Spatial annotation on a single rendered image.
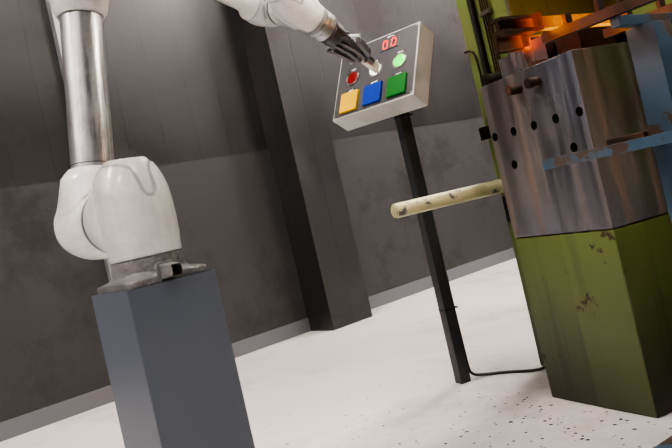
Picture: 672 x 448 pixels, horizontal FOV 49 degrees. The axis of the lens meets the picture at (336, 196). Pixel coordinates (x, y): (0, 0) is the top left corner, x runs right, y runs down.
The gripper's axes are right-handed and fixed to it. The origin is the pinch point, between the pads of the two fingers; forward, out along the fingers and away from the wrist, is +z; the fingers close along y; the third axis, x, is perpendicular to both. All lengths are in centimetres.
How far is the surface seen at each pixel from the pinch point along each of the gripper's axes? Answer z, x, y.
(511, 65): 15.0, -6.2, 40.1
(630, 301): 32, -72, 64
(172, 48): 37, 97, -184
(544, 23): -33, -36, 75
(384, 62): 13.4, 10.4, -6.3
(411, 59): 13.4, 7.5, 5.0
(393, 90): 12.6, -2.7, -0.5
